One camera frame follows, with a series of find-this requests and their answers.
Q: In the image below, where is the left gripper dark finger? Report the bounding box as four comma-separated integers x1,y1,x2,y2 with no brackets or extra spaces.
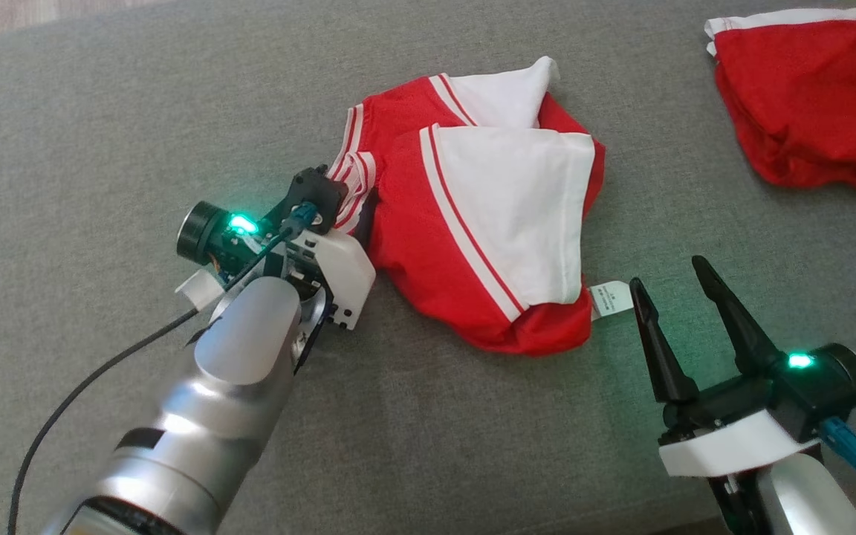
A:
288,166,349,230

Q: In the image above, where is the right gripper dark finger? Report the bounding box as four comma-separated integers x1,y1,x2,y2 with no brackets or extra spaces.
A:
692,255,785,376
629,279,700,406

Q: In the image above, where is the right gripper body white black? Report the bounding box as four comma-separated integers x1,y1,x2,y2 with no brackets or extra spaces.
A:
657,342,856,480

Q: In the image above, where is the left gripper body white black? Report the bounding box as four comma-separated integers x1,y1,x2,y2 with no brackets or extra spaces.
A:
175,199,377,369

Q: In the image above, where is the red white jersey garment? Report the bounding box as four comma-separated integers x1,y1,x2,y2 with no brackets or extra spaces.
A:
324,56,633,356

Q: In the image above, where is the folded red garment white hem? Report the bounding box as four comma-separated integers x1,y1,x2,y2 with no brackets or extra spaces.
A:
704,7,856,194

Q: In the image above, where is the grey sofa seat cushion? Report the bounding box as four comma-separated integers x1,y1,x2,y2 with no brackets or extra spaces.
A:
0,0,856,535

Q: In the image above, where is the white cable label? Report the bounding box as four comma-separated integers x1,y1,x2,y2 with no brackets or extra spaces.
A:
175,269,224,311

